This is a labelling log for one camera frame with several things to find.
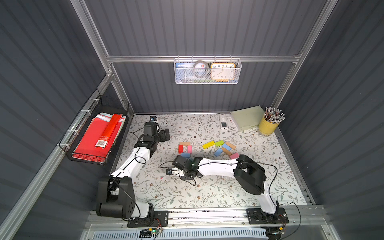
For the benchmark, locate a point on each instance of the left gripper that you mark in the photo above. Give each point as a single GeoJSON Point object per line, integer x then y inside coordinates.
{"type": "Point", "coordinates": [150, 129]}

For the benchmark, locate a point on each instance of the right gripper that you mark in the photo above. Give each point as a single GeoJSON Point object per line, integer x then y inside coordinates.
{"type": "Point", "coordinates": [180, 162]}

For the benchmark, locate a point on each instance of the yellow block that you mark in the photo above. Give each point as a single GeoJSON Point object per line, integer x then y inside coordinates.
{"type": "Point", "coordinates": [208, 145]}

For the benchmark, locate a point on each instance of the lime green block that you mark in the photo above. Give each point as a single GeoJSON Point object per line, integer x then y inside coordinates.
{"type": "Point", "coordinates": [219, 143]}

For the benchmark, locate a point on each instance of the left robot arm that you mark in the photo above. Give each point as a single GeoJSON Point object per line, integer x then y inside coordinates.
{"type": "Point", "coordinates": [116, 195]}

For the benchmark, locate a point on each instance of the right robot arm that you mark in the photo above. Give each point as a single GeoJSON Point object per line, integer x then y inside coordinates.
{"type": "Point", "coordinates": [250, 175]}

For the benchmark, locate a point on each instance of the natural wood block lower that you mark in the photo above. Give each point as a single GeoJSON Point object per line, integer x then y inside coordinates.
{"type": "Point", "coordinates": [227, 152]}

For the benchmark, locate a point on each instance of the natural wood block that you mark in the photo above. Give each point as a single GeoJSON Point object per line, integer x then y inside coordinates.
{"type": "Point", "coordinates": [233, 147]}
{"type": "Point", "coordinates": [227, 152]}

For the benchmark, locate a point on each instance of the natural wood block upper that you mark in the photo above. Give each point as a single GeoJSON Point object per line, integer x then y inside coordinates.
{"type": "Point", "coordinates": [233, 147]}

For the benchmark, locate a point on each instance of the red folders stack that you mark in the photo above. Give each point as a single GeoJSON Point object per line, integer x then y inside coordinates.
{"type": "Point", "coordinates": [99, 138]}

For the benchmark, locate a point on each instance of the white remote control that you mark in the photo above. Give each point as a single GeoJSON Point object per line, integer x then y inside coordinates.
{"type": "Point", "coordinates": [224, 121]}

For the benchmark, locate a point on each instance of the pale green book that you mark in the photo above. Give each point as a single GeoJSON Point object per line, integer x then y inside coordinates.
{"type": "Point", "coordinates": [248, 118]}

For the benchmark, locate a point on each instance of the round magnifier in basket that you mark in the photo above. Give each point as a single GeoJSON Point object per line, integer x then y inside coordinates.
{"type": "Point", "coordinates": [200, 69]}

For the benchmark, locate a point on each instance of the yellow pencil cup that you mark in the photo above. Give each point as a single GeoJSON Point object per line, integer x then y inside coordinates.
{"type": "Point", "coordinates": [266, 128]}

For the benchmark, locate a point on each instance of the orange alarm clock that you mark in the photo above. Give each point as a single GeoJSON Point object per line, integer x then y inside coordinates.
{"type": "Point", "coordinates": [222, 72]}

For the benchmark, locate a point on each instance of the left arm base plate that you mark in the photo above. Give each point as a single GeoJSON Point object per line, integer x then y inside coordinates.
{"type": "Point", "coordinates": [155, 219]}

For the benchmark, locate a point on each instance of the black wire side basket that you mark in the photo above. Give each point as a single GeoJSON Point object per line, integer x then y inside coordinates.
{"type": "Point", "coordinates": [97, 105]}

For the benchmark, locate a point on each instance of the white wire wall basket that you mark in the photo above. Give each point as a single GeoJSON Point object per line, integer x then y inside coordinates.
{"type": "Point", "coordinates": [183, 68]}

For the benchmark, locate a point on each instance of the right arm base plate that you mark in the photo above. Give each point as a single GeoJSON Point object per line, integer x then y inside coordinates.
{"type": "Point", "coordinates": [257, 217]}

